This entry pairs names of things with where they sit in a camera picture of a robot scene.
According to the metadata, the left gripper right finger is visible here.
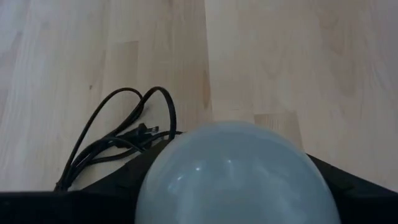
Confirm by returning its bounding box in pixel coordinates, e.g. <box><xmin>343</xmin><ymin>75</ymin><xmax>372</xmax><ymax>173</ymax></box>
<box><xmin>306</xmin><ymin>154</ymin><xmax>398</xmax><ymax>224</ymax></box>

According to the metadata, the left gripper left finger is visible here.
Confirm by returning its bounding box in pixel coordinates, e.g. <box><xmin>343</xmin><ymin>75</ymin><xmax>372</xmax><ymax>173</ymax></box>
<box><xmin>0</xmin><ymin>136</ymin><xmax>178</xmax><ymax>224</ymax></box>

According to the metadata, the white lightbulb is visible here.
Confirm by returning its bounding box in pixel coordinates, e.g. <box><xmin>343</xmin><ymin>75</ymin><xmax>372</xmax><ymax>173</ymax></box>
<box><xmin>134</xmin><ymin>120</ymin><xmax>343</xmax><ymax>224</ymax></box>

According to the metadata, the black lamp power cord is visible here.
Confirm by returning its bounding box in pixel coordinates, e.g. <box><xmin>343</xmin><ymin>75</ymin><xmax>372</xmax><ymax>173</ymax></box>
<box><xmin>54</xmin><ymin>86</ymin><xmax>184</xmax><ymax>192</ymax></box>

